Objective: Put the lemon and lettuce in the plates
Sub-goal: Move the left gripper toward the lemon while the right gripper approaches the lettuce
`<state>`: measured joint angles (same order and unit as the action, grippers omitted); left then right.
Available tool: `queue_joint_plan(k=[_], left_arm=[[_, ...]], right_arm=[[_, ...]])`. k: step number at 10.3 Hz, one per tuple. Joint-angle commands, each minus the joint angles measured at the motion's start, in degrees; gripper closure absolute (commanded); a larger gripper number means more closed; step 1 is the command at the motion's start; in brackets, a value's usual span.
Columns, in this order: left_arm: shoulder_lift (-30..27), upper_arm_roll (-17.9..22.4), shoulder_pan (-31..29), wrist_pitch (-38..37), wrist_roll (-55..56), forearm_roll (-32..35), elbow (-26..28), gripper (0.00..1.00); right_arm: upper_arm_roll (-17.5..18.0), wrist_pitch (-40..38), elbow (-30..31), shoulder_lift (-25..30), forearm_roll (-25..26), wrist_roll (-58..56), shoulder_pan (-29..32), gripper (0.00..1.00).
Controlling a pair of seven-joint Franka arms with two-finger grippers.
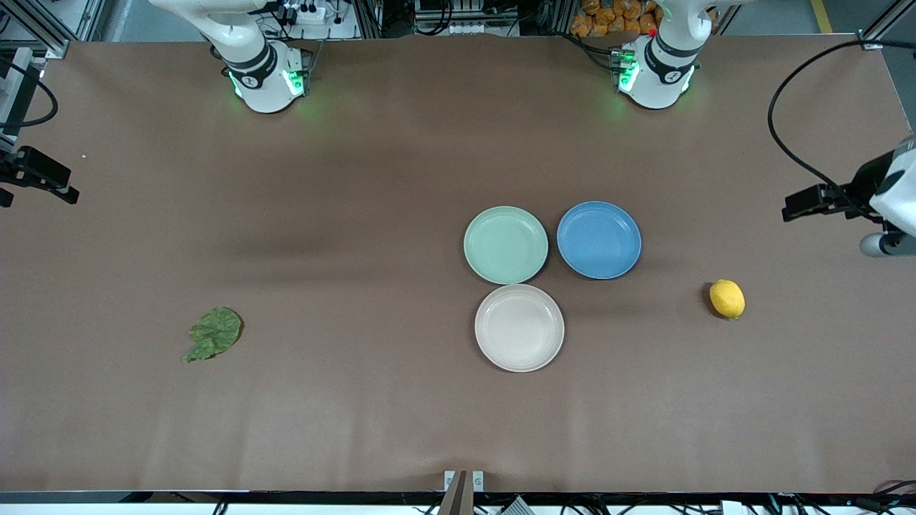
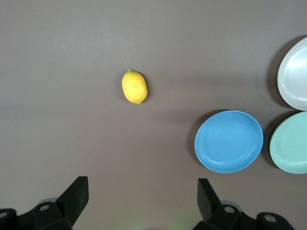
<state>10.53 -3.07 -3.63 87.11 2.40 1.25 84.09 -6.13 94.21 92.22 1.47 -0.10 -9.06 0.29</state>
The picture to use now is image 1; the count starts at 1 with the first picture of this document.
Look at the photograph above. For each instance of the blue plate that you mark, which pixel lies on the blue plate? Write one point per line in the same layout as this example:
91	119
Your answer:
599	239

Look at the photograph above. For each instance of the white power strip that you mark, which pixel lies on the white power strip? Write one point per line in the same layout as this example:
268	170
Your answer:
311	14

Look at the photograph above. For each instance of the yellow lemon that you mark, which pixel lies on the yellow lemon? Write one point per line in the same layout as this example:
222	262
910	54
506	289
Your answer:
727	299

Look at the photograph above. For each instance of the silver aluminium frame profile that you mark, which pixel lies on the silver aluminium frame profile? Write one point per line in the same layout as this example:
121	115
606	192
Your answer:
36	32
887	21

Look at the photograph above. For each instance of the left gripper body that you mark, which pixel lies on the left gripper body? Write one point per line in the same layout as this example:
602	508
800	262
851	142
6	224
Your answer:
864	183

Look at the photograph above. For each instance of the beige plate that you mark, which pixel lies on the beige plate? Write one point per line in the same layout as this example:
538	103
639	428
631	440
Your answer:
519	327

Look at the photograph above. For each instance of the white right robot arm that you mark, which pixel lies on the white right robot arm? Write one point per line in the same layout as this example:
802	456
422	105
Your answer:
261	79

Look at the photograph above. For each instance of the grey metal side rack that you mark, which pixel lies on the grey metal side rack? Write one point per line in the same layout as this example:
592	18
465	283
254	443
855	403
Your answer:
14	93

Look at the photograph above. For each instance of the metal table edge bracket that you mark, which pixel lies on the metal table edge bracket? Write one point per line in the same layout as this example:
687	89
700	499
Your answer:
464	493

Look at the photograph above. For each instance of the green lettuce leaf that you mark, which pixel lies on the green lettuce leaf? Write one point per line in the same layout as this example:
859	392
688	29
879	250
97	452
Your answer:
215	332

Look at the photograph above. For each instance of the bag of oranges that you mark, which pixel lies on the bag of oranges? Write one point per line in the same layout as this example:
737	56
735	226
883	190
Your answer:
608	18

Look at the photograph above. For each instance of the pale green plate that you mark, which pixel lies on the pale green plate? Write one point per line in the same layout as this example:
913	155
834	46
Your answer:
506	245

